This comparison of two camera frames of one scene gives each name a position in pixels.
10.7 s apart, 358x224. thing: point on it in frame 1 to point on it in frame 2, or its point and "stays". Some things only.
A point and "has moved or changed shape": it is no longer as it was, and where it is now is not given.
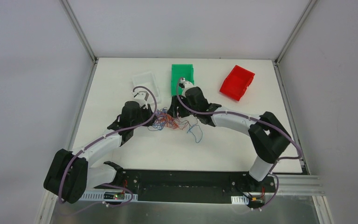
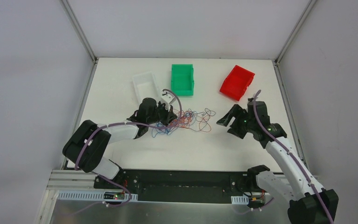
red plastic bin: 236,82 stays
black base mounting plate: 189,185 stays
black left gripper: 149,112 to 161,112
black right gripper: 175,110 to 240,121
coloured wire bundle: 163,119 has moved or changed shape
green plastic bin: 179,71 stays
